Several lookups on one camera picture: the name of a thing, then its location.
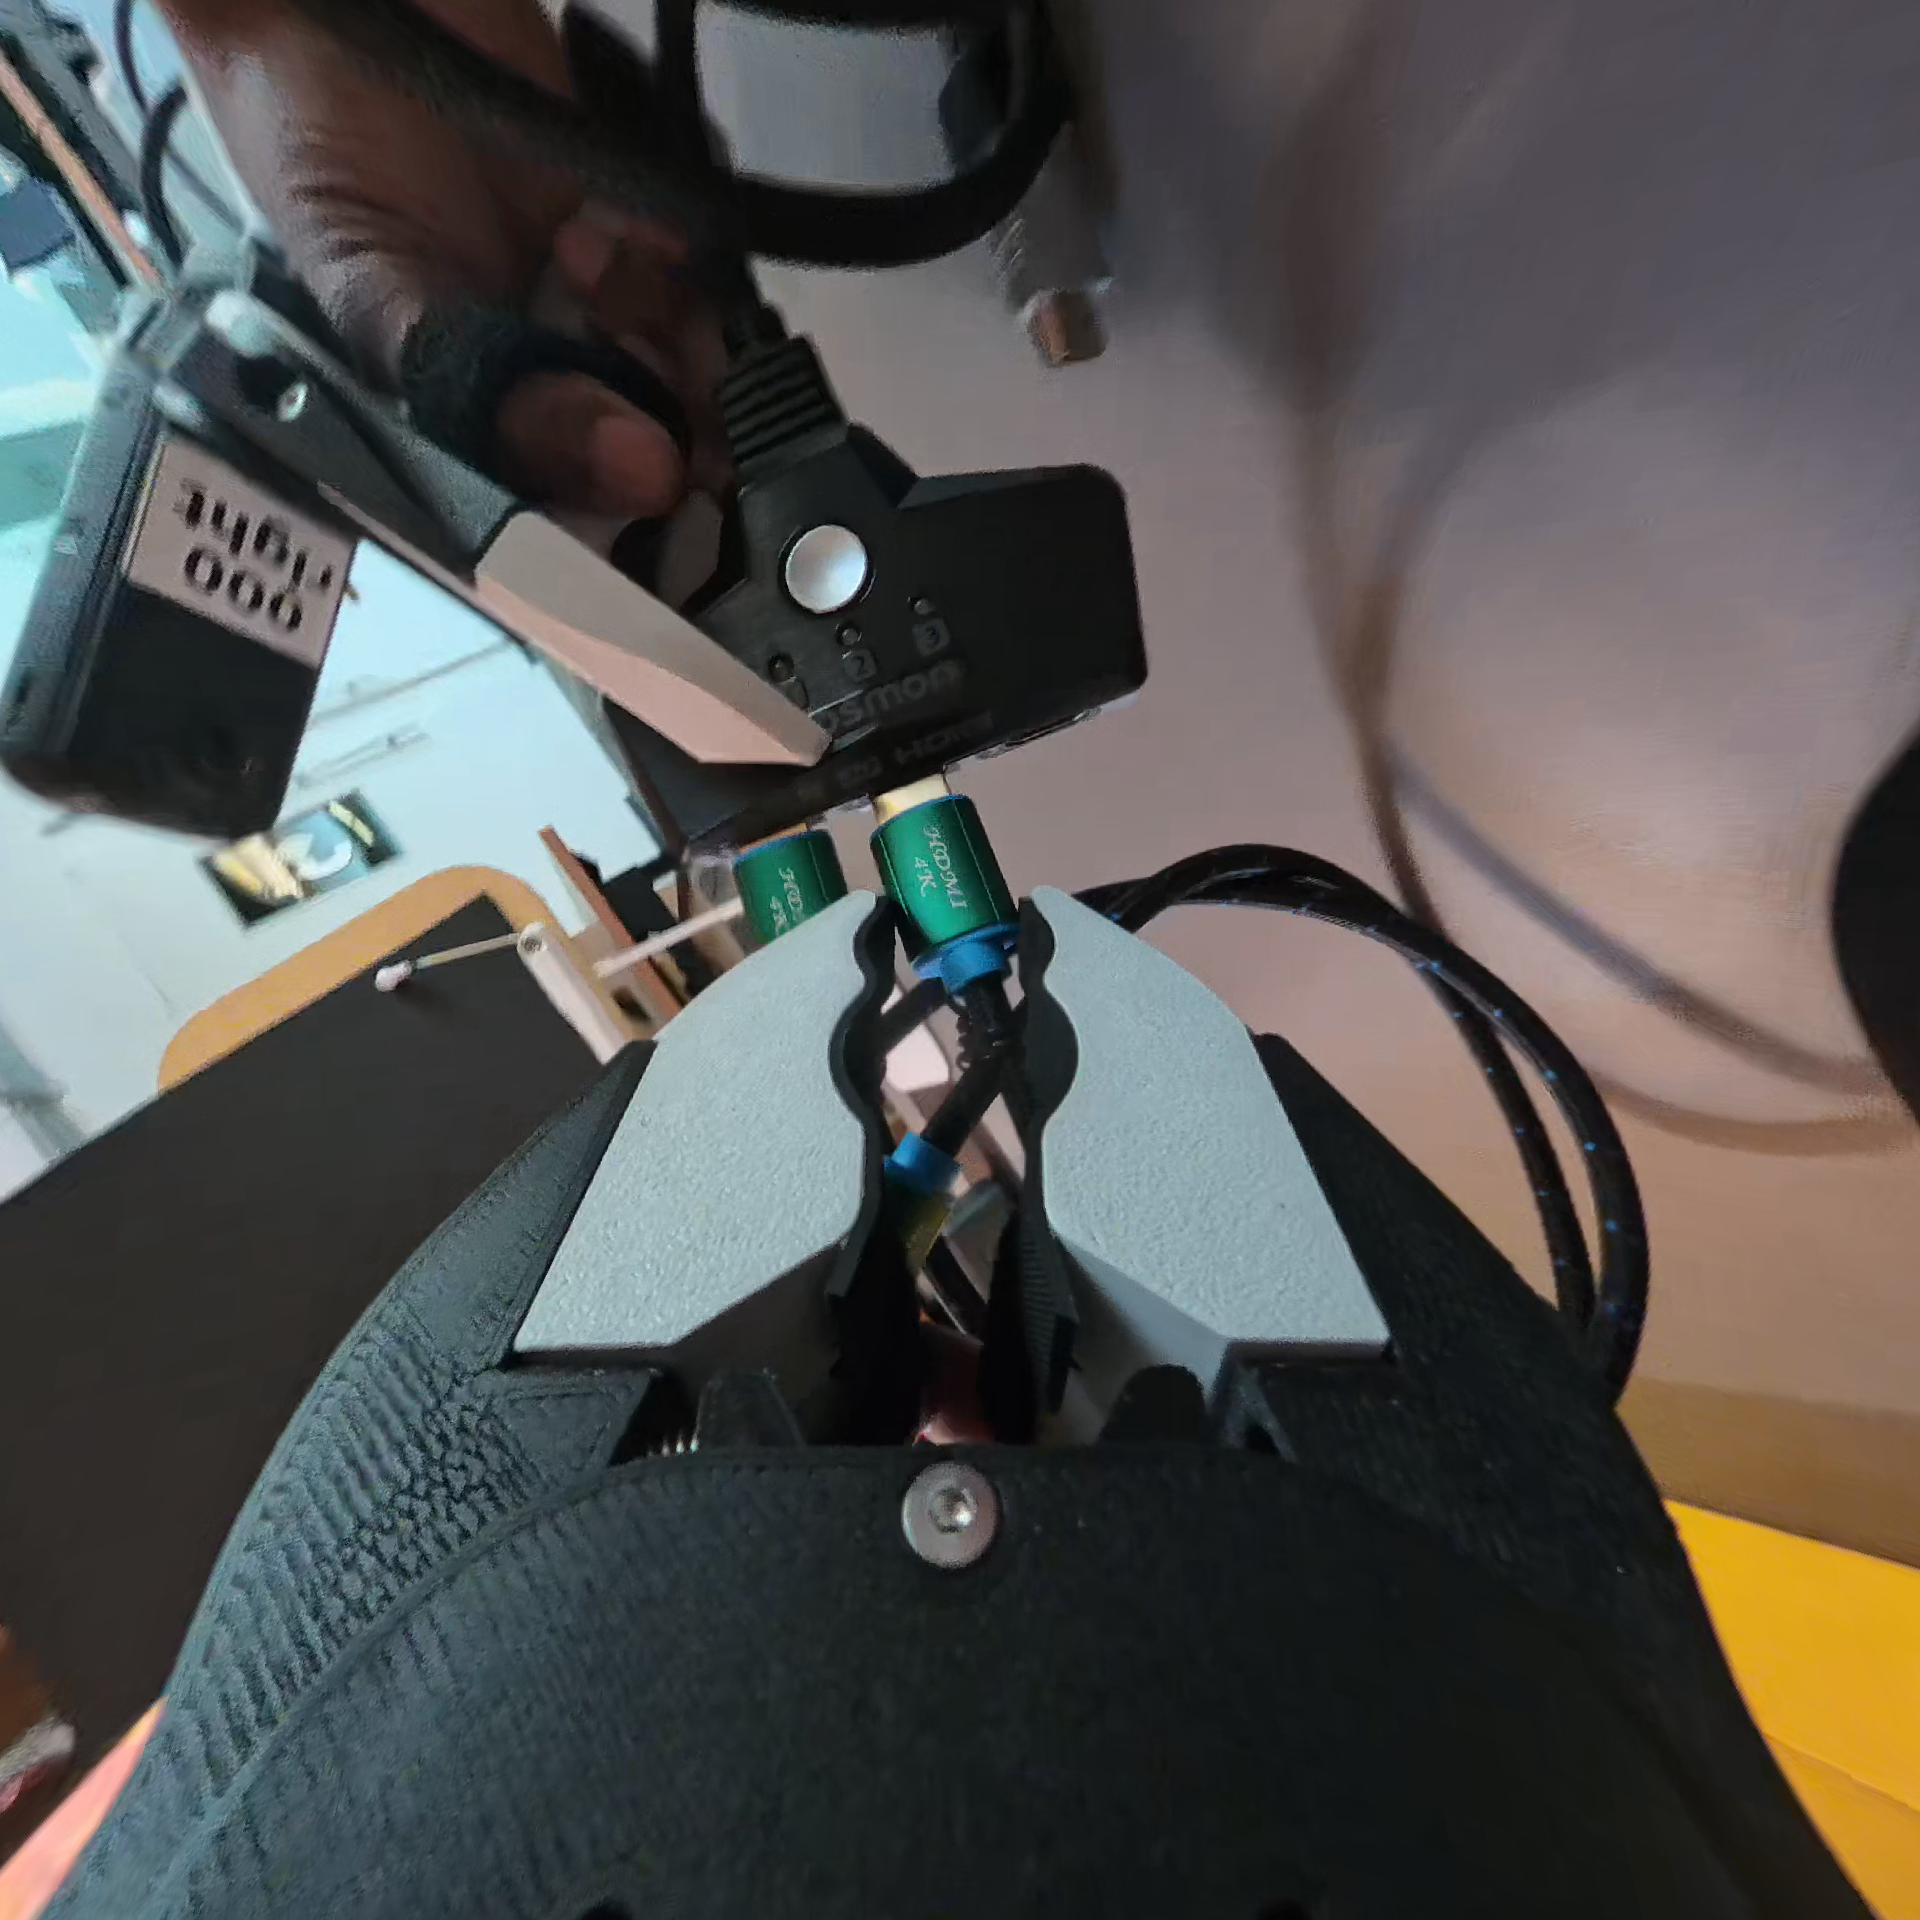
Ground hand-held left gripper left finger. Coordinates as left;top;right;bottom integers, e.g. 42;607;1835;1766
511;890;925;1444

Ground yellow plastic bin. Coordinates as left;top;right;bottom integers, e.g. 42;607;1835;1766
1615;1375;1920;1920

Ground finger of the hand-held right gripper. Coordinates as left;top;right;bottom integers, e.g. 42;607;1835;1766
471;508;834;769

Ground orange red object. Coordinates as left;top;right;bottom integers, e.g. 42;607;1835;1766
0;1694;168;1920

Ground framed wall picture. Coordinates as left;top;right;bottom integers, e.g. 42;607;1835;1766
202;788;407;926

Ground person's right hand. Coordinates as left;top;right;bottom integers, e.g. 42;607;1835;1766
159;0;753;518

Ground braided HDMI cable green plugs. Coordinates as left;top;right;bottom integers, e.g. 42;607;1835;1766
730;826;853;949
868;800;1653;1406

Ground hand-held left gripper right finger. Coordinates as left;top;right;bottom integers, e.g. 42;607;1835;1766
978;883;1393;1444

